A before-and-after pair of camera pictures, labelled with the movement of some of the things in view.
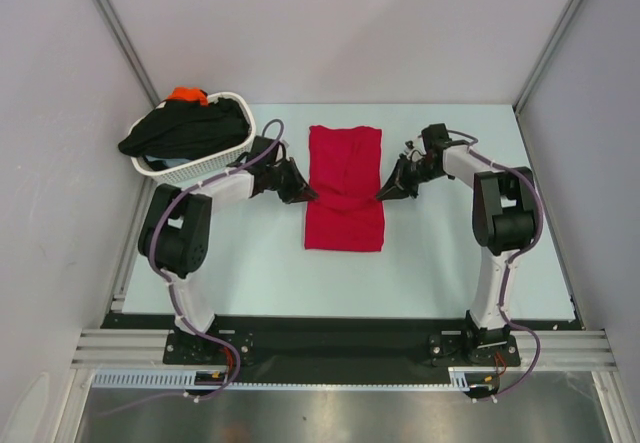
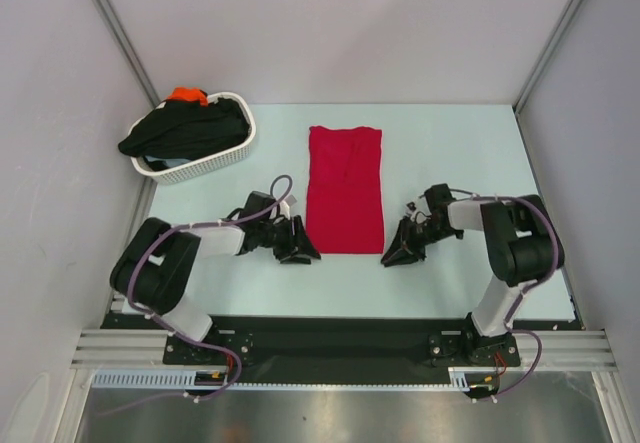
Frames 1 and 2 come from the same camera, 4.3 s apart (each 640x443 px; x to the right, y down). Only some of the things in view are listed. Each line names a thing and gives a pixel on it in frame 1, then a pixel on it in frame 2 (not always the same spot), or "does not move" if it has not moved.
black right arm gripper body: (407, 174) to (412, 233)
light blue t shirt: (170, 162) does not move
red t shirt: (345, 173) does not move
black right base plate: (454, 348) does not move
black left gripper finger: (290, 183) to (306, 248)
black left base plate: (185, 348) does not move
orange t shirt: (191, 93) does not move
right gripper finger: (402, 182) to (398, 253)
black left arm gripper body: (270, 171) to (277, 236)
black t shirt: (190, 129) does not move
